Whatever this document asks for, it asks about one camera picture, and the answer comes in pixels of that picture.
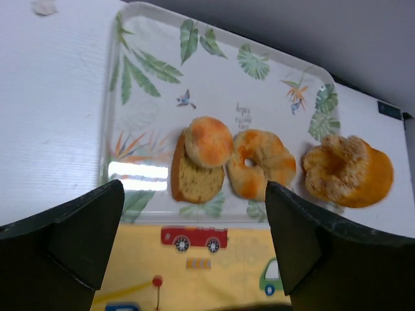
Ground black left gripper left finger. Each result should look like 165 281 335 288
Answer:
1 180 125 310

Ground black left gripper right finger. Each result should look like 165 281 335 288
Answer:
265 182 414 310

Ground sugared orange donut bread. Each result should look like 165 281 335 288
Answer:
302 134 394 209

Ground toasted bread slice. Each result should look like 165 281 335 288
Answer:
170 130 225 204

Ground round bread bun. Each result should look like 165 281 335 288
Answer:
184 116 233 168

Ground yellow vehicle-print placemat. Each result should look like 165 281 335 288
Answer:
91 224 290 310

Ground black corner label right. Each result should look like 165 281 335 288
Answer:
377 100 403 121

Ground white leaf-print tray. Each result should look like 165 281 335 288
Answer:
101 2 340 224

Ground white paper scrap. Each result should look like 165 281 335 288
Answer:
30 0 58 17

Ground twisted ring bread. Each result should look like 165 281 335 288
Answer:
228 129 296 202

